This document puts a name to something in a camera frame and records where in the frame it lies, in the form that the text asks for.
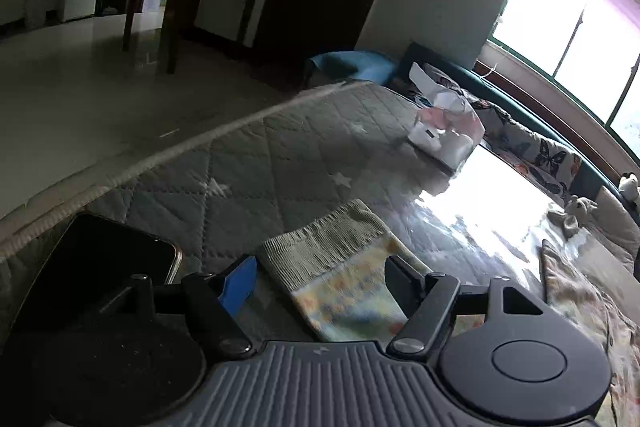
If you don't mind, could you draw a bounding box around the floral patterned baby garment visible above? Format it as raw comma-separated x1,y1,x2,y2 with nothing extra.
258,199,639,426

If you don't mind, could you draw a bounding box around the green framed window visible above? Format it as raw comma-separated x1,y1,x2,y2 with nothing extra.
489,0,639,156

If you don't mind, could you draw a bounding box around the grey plain pillow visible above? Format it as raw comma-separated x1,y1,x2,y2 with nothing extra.
591,186,639,274

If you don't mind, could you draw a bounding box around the grey quilted table cover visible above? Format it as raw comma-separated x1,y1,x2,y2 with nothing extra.
0,81,640,358

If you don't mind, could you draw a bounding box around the grey plush bunny toy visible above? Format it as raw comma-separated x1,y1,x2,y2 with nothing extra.
547,195,598,239

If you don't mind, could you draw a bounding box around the black smartphone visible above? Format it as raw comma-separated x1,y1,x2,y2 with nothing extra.
14,211,182,329

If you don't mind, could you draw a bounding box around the teal sofa bench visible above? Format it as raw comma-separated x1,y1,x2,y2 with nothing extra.
312,42,632,211

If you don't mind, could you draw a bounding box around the white black plush toy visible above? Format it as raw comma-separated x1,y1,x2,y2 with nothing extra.
618,172,640,208

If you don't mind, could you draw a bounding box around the white pink tissue pack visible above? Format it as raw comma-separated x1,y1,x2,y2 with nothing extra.
408,63,485,171

